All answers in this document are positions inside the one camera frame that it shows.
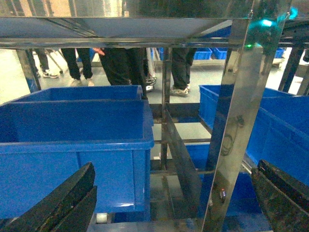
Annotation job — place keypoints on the blue bin on cart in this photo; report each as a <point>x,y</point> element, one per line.
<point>44,143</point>

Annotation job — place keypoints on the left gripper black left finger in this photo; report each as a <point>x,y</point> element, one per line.
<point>68,208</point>

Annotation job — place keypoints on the blue bin rear left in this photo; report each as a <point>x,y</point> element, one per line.
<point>67,94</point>

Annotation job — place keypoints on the blue bin right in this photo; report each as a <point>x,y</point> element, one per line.
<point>280,133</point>

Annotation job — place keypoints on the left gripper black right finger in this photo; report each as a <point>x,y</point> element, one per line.
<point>283,199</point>

